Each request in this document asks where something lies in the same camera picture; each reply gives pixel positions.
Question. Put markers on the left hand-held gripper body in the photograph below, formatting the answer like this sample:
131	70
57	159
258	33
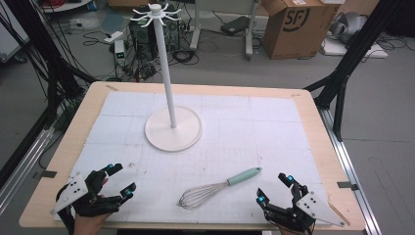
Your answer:
85	196

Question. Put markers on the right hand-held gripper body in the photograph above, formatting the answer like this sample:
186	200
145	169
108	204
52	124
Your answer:
300	209

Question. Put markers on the white hook stand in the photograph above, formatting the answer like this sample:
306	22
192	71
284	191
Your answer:
169	124

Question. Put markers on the person's right hand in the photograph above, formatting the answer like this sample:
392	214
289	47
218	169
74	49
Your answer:
292	232

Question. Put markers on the person's left hand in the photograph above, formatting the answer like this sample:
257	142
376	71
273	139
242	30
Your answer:
89	222

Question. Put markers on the wooden table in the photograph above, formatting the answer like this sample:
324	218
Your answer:
81	130

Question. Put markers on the white gridded mat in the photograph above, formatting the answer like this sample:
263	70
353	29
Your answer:
202	153

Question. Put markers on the small white electronic device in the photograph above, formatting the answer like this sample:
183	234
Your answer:
119	52

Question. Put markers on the white power strip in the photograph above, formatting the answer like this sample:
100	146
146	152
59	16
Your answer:
114	36

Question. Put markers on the black computer tower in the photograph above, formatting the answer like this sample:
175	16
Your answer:
145	39

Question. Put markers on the white flat board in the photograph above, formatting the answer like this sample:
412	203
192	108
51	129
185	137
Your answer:
352	50

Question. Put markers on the brown cardboard box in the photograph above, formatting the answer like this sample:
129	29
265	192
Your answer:
295	27

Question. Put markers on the black flat device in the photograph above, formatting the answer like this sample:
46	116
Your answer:
235	24

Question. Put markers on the grey bag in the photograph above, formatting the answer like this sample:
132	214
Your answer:
347	26

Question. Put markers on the aluminium rail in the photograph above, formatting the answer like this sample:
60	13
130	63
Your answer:
23	163
349	173

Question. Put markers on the black metal frame post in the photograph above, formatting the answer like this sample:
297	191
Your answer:
355	55
42	55

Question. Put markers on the white metal stand frame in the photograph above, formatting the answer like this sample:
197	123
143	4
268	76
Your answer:
249	32

